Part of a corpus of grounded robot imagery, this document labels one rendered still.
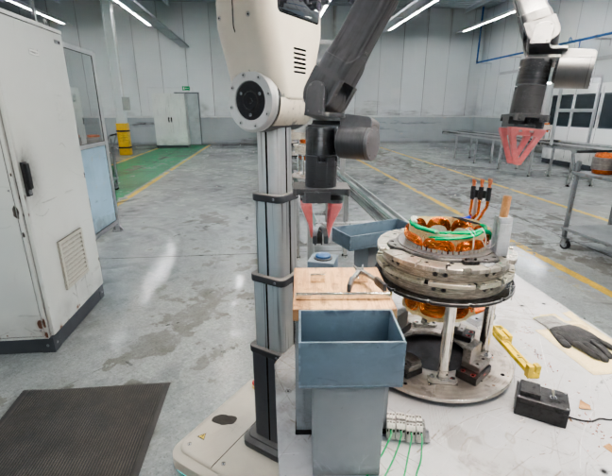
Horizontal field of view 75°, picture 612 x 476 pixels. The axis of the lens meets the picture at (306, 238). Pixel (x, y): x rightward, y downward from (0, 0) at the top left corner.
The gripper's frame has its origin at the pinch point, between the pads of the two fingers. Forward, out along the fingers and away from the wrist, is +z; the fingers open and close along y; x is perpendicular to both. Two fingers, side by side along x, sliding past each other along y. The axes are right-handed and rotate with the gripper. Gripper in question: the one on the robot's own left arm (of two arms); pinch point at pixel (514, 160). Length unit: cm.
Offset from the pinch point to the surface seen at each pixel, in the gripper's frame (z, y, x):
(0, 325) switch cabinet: 123, 84, 233
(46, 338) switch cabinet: 132, 91, 210
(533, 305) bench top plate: 49, 43, -29
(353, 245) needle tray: 28.4, 18.3, 32.1
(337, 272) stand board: 27.1, -9.1, 33.9
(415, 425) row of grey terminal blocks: 51, -23, 15
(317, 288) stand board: 27.7, -18.1, 36.9
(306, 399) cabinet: 48, -26, 36
